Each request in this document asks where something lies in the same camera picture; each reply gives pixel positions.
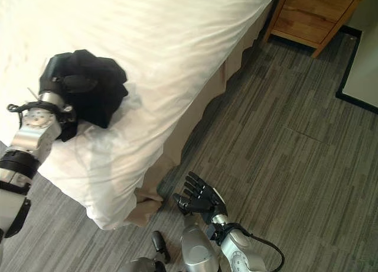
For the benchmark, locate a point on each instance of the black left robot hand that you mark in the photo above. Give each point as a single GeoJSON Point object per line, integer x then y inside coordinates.
{"type": "Point", "coordinates": [75, 82]}

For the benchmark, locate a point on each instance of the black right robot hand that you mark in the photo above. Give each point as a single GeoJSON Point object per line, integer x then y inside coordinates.
{"type": "Point", "coordinates": [198, 200]}

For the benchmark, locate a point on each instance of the black garment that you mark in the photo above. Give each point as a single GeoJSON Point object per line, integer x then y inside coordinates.
{"type": "Point", "coordinates": [97, 91]}

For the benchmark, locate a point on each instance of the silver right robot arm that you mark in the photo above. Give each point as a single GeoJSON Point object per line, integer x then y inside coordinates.
{"type": "Point", "coordinates": [236, 245]}

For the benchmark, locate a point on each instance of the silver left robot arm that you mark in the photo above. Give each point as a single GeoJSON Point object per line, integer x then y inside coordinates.
{"type": "Point", "coordinates": [28, 142]}

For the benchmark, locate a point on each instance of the bed with white sheet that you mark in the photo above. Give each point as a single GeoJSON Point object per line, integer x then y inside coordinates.
{"type": "Point", "coordinates": [118, 77]}

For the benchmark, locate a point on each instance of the beige bed skirt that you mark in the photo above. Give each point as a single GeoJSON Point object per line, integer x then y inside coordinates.
{"type": "Point", "coordinates": [189, 130]}

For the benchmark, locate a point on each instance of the silver robot leg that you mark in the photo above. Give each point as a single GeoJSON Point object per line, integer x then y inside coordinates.
{"type": "Point", "coordinates": [196, 248]}

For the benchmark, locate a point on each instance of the dark robot foot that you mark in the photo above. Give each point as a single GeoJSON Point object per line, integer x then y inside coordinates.
{"type": "Point", "coordinates": [161, 244]}

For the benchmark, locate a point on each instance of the wooden nightstand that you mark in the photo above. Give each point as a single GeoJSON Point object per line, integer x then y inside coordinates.
{"type": "Point", "coordinates": [314, 17]}

